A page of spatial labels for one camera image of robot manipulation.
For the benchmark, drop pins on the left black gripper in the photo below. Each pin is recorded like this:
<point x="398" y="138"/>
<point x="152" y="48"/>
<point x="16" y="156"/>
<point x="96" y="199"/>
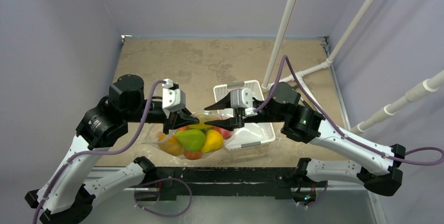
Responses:
<point x="177" y="119"/>

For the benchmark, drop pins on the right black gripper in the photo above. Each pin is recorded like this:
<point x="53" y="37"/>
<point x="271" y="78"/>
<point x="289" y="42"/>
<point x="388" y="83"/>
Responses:
<point x="237" y="115"/>

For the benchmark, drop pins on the red apple toy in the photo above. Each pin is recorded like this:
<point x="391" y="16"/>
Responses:
<point x="226" y="134"/>

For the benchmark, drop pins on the yellow mango toy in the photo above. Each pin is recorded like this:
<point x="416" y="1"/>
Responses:
<point x="200" y="126"/>

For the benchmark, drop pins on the clear zip top bag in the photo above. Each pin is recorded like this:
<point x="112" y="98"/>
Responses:
<point x="154" y="132"/>

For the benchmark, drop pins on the orange-yellow potato toy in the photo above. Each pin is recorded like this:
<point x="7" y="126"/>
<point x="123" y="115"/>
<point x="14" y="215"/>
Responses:
<point x="170" y="145"/>

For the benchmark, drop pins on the yellow pear toy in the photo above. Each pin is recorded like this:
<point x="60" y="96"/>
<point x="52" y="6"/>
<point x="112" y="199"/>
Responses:
<point x="214" y="141"/>

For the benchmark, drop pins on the orange toy fruit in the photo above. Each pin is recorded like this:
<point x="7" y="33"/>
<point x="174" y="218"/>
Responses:
<point x="193" y="155"/>

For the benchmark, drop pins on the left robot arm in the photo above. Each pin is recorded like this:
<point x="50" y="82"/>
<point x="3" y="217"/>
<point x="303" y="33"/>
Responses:
<point x="68" y="197"/>

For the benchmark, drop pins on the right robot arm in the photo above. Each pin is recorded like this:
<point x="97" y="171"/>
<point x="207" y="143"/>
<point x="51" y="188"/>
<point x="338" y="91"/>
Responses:
<point x="369" y="164"/>

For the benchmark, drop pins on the white plastic basket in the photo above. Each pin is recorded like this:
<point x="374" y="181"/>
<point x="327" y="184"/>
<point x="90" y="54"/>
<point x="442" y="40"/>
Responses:
<point x="252" y="133"/>

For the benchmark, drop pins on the white jointed pipe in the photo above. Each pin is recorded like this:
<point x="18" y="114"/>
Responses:
<point x="418" y="92"/>

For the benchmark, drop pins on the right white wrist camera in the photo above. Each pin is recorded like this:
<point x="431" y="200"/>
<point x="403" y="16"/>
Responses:
<point x="241" y="98"/>

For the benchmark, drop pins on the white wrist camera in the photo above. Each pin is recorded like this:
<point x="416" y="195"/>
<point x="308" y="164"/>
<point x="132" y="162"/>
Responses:
<point x="173" y="98"/>
<point x="241" y="98"/>

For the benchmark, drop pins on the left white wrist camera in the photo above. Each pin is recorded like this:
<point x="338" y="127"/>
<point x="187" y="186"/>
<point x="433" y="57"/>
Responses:
<point x="173" y="98"/>

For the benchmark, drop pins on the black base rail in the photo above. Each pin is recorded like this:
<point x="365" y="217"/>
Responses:
<point x="275" y="182"/>

